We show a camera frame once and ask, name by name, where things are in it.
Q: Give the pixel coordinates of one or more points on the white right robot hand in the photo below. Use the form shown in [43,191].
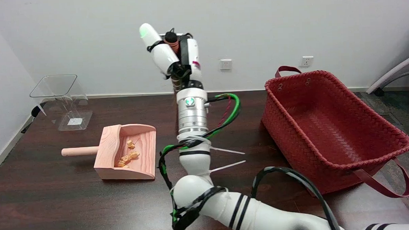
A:
[194,57]

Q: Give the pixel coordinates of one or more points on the small brown straw broom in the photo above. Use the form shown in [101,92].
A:
[171,38]

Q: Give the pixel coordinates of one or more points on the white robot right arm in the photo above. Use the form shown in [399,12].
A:
[192,118]

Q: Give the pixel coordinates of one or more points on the red-brown woven storage basket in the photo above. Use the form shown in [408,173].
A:
[327,131]

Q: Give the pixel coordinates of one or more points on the white zip tie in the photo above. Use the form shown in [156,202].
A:
[226,150]
[226,166]

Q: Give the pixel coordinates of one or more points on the orange paper scrap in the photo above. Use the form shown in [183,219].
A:
[119,163]
[130,143]
[125,158]
[134,154]

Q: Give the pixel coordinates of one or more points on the pink wooden dustpan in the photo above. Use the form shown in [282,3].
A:
[143,161]

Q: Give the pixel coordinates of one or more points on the clear acrylic container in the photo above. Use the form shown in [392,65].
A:
[62,96]

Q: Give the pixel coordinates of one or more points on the grey office chair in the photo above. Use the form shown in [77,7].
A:
[390,74]

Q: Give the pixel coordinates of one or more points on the black floor vent grille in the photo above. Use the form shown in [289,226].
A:
[390,118]

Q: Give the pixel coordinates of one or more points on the white wall socket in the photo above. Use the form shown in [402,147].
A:
[306,61]
[225,64]

